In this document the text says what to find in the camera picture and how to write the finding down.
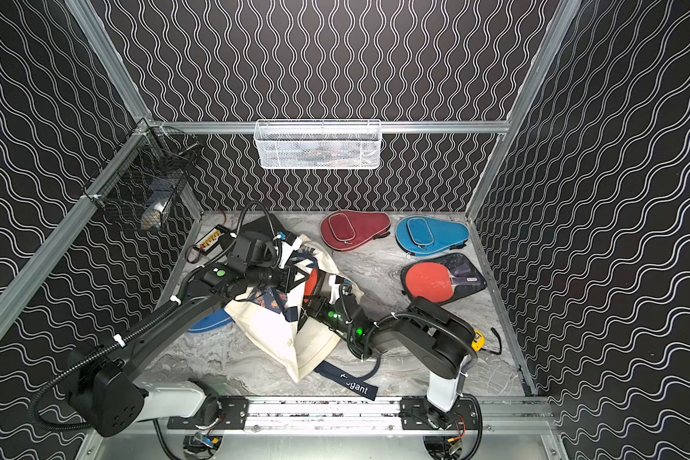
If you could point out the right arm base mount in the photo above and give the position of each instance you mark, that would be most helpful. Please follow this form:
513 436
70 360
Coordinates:
419 414

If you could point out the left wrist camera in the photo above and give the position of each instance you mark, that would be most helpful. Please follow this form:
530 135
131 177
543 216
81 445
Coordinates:
287 244

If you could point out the cream canvas tote bag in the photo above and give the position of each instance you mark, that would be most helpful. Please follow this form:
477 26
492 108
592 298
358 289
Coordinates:
276 323

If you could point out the yellow tape measure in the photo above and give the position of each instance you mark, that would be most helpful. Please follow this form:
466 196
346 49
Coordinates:
479 342

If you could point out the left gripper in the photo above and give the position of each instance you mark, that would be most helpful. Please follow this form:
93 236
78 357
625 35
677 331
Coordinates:
287 277

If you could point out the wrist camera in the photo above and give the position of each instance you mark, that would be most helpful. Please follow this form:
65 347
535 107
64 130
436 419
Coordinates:
287 244
339 286

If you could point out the white mesh wall basket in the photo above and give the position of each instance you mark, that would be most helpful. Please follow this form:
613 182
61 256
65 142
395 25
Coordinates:
319 144

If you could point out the black wire wall basket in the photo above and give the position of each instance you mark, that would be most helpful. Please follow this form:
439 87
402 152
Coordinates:
141 194

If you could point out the dark grey paddle case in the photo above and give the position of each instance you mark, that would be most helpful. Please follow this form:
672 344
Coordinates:
442 280

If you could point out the royal blue paddle case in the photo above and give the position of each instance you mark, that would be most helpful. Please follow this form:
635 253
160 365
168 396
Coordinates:
211 323

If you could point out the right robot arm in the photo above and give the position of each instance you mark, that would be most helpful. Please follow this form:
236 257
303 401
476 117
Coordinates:
441 341

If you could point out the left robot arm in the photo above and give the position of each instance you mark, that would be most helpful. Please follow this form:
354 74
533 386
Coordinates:
99 388

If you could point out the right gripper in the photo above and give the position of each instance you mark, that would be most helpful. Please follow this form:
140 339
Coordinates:
319 309

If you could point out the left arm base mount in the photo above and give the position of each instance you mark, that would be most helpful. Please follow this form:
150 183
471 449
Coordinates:
225 413

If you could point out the red paddle case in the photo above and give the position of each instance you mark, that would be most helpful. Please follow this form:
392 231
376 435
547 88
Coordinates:
346 230

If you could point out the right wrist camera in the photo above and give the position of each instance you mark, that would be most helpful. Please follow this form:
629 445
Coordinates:
339 286

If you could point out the teal paddle case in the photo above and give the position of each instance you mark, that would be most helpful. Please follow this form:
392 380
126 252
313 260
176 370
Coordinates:
423 236

